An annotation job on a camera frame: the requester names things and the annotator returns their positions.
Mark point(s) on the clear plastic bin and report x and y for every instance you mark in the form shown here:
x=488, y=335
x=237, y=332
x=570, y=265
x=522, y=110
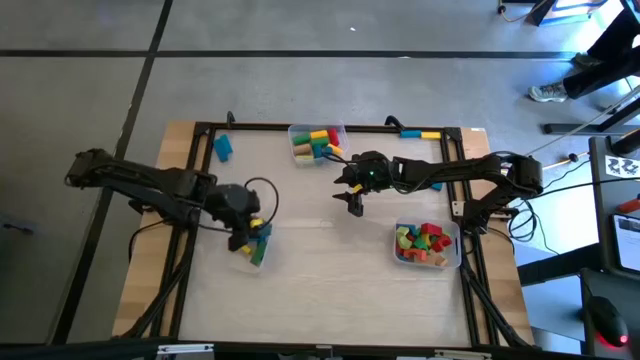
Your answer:
x=267, y=260
x=320, y=164
x=452, y=260

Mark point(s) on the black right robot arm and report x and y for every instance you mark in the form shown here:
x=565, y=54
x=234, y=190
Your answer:
x=450, y=172

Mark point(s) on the bright blue block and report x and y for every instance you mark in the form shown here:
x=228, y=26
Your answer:
x=220, y=150

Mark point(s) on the black clamp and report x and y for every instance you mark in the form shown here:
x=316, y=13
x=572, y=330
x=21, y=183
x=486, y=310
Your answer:
x=230, y=119
x=393, y=121

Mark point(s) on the silver bracket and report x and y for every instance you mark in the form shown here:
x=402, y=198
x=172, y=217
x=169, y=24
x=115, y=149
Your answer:
x=462, y=354
x=185, y=348

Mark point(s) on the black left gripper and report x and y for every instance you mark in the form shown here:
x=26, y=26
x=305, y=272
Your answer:
x=232, y=205

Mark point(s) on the marker sheet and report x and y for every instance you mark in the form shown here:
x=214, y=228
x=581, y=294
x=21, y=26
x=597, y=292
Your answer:
x=621, y=165

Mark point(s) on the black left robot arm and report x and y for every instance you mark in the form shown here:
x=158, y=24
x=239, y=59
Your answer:
x=150, y=182

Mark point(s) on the black aluminium table frame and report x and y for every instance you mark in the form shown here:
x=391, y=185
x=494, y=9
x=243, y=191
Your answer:
x=272, y=127

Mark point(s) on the yellow half-round block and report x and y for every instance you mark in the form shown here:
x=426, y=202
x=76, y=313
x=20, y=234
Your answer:
x=336, y=149

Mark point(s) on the blue rectangular block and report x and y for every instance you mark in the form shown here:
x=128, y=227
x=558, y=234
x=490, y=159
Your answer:
x=437, y=187

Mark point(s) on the black computer mouse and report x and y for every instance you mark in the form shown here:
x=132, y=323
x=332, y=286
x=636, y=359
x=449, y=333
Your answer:
x=607, y=322

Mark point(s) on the red rectangular block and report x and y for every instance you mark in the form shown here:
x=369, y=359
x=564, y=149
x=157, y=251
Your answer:
x=431, y=229

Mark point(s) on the blue long block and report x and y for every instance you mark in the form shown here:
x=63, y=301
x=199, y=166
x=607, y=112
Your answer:
x=411, y=134
x=265, y=232

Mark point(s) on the black floor beam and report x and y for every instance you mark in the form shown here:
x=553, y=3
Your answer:
x=550, y=267

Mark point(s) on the red cylinder block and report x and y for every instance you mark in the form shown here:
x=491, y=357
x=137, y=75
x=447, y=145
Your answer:
x=333, y=137

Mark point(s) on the black table-level camera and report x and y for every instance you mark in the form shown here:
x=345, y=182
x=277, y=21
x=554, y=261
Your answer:
x=324, y=351

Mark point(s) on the green rectangular block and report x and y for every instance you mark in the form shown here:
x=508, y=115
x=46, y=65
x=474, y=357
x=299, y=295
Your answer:
x=420, y=244

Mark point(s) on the red tool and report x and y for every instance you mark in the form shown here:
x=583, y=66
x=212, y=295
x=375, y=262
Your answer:
x=630, y=205

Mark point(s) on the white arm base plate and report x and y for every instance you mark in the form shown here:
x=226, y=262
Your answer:
x=458, y=208

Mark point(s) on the light green cylinder block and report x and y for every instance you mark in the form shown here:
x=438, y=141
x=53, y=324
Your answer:
x=304, y=158

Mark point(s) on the green long block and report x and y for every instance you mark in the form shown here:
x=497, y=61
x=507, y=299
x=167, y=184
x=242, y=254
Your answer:
x=258, y=256

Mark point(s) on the natural wood half-round block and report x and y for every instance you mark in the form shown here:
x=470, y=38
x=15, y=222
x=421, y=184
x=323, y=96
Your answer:
x=302, y=149

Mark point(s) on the blue arch block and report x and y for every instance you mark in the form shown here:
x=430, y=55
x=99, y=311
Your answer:
x=413, y=230

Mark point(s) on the blue cylinder block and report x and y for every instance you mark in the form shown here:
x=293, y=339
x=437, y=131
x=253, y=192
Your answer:
x=328, y=151

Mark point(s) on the black desk leg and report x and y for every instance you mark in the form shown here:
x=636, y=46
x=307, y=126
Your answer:
x=565, y=129

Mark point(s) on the dark desk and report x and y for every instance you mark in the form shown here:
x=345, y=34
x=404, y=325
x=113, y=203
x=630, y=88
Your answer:
x=600, y=210

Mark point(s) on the black stand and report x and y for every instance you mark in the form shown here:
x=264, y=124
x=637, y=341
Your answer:
x=542, y=12

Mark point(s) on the blue box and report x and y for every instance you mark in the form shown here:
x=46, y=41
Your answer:
x=575, y=12

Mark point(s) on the tablet screen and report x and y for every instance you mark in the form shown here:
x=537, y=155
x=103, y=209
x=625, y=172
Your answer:
x=629, y=245

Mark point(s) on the red arch block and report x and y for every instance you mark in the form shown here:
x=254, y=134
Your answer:
x=442, y=242

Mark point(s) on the light green arch block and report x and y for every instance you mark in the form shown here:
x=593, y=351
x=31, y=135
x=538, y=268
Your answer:
x=405, y=242

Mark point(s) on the orange arch block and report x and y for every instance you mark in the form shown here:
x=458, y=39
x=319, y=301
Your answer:
x=415, y=254

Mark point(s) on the person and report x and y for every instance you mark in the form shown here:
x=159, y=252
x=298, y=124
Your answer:
x=600, y=75

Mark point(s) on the black crossbar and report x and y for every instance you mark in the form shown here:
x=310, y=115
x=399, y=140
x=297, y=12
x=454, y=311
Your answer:
x=75, y=352

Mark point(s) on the teal cylinder block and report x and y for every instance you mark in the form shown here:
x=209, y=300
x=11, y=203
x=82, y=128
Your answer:
x=317, y=151

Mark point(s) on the yellow long block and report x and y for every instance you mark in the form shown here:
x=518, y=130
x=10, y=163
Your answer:
x=431, y=135

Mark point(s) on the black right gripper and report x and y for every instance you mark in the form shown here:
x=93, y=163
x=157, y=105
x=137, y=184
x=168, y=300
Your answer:
x=372, y=172

